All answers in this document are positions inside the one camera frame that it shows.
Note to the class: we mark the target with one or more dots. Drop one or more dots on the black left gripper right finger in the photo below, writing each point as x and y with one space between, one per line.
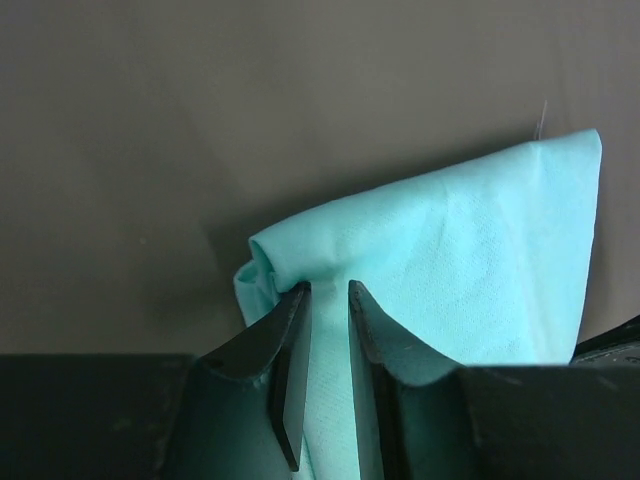
421 415

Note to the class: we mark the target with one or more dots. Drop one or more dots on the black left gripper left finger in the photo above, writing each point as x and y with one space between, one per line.
235 413

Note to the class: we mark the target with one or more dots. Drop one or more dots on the teal t shirt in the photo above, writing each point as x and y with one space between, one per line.
487 261

